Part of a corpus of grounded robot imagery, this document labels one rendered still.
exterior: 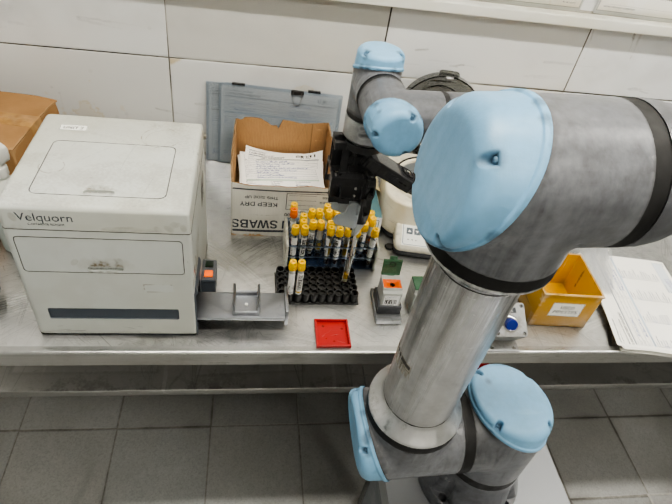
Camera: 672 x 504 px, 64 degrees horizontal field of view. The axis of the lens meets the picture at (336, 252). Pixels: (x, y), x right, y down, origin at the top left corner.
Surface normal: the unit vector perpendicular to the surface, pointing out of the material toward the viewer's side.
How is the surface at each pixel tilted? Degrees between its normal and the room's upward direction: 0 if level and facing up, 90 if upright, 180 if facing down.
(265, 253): 0
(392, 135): 91
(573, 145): 36
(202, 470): 0
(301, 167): 2
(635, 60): 90
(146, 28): 90
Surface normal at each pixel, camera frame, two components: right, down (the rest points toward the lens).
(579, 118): 0.16, -0.52
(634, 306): 0.15, -0.73
